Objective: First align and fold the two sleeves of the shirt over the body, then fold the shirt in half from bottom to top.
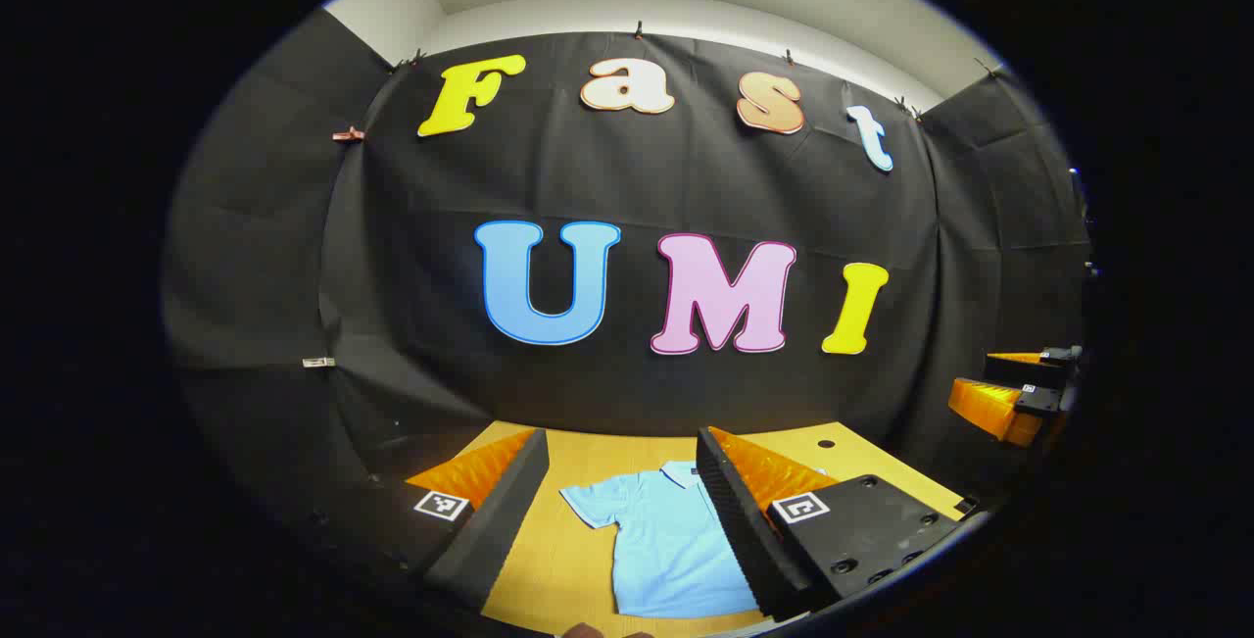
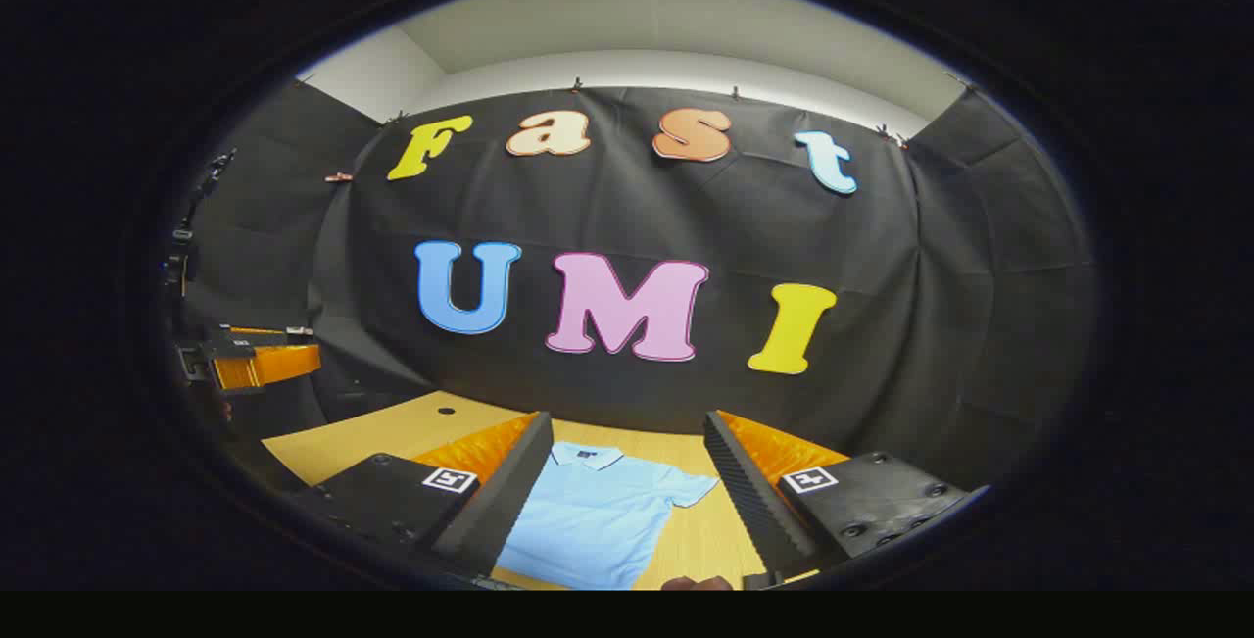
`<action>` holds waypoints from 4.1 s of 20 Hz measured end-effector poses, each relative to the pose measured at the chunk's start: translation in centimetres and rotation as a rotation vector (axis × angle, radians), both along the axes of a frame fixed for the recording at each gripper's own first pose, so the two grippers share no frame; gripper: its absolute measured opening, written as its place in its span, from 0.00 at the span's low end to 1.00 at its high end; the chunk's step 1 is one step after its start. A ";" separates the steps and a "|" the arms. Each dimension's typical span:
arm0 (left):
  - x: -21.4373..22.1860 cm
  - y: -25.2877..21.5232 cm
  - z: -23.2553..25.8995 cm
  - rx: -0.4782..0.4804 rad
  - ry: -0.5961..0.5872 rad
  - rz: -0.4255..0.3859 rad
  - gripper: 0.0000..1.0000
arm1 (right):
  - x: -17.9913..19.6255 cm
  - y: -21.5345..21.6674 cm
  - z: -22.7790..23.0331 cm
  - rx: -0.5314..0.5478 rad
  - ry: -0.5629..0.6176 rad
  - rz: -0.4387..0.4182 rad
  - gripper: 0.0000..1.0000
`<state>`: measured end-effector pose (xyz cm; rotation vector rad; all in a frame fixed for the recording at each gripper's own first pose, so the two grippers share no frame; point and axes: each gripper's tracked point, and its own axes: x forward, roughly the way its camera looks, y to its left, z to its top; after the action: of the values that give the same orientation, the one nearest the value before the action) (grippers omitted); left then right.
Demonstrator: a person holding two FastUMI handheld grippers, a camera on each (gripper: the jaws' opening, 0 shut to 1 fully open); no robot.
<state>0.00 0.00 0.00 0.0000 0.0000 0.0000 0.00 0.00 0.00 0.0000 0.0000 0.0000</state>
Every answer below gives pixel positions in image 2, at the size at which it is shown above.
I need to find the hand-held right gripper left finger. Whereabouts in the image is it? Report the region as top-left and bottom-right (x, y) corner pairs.
(292, 411), (555, 580)

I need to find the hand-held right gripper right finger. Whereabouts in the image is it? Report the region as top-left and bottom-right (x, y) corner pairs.
(703, 410), (990, 581)

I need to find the light blue T-shirt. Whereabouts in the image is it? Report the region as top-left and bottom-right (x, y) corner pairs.
(495, 440), (722, 591)

